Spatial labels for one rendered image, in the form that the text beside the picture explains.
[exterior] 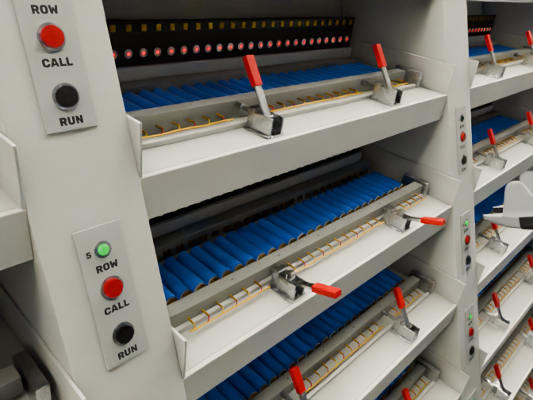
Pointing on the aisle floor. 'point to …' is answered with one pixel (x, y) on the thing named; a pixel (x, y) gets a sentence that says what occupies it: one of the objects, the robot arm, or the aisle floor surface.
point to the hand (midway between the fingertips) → (500, 217)
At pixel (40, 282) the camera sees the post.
